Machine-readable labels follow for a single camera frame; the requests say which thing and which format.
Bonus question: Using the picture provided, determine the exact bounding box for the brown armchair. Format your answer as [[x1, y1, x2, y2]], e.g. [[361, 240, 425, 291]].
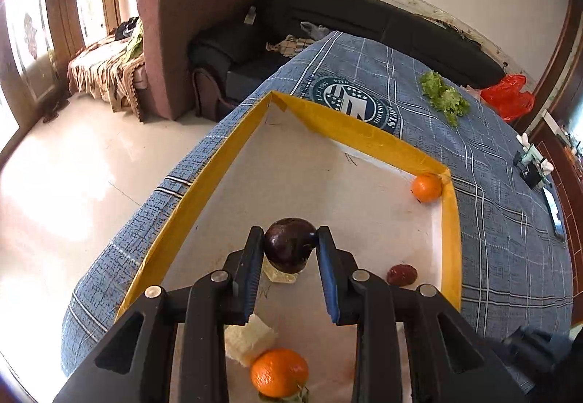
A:
[[137, 0, 267, 124]]

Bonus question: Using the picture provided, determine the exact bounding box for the green lettuce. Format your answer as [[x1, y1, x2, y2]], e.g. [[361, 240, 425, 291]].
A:
[[419, 70, 471, 127]]

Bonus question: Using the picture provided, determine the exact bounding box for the white plastic object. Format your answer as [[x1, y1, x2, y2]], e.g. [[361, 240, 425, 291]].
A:
[[516, 133, 554, 176]]

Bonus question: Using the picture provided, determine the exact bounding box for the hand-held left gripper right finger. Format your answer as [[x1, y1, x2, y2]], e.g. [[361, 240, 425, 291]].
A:
[[316, 225, 529, 403]]

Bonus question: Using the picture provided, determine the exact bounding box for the black electronic device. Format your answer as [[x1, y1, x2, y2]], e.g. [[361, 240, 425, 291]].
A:
[[514, 148, 549, 191]]

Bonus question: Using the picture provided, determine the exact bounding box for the black phone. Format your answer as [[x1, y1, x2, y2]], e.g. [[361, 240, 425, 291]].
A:
[[543, 187, 566, 240]]

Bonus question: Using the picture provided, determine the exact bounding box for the black sofa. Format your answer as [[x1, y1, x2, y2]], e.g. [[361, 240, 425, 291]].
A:
[[189, 0, 506, 121]]

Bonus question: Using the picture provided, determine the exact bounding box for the red plastic bag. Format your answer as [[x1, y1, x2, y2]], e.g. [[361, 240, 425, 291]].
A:
[[480, 74, 536, 122]]

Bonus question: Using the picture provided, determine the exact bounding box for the brown patterned throw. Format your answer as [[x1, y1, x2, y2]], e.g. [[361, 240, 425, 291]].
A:
[[67, 18, 149, 122]]

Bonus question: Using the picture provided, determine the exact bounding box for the checked cloth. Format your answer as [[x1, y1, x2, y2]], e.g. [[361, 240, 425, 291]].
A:
[[266, 35, 315, 58]]

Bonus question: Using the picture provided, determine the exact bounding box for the dark purple plum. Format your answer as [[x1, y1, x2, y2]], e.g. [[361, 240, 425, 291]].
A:
[[264, 217, 318, 274]]

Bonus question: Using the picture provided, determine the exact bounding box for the yellow taped cardboard box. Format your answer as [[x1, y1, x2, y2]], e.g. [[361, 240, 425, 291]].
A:
[[116, 91, 463, 403]]

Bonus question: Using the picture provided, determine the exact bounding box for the small red fruit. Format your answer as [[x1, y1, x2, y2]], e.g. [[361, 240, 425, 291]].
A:
[[387, 264, 417, 286]]

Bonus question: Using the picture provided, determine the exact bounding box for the wooden door frame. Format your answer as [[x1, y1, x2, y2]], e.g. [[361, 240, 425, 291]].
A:
[[544, 0, 583, 117]]

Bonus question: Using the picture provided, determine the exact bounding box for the small peeled banana piece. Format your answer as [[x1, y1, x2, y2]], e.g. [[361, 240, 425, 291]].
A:
[[262, 259, 301, 285]]

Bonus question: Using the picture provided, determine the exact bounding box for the wooden glass door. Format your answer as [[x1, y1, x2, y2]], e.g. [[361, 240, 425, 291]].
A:
[[0, 0, 120, 149]]

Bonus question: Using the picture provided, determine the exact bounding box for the wooden cabinet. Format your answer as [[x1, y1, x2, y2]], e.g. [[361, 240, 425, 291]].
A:
[[528, 111, 583, 249]]

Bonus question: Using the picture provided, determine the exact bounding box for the dark cloth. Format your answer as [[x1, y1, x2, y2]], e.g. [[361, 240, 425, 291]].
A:
[[501, 325, 575, 392]]

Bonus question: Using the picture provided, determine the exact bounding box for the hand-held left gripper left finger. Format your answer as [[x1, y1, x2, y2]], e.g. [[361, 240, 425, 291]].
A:
[[52, 225, 266, 403]]

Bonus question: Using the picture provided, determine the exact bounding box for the orange with green leaf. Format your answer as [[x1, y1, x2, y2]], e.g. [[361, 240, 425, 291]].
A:
[[250, 348, 310, 401]]

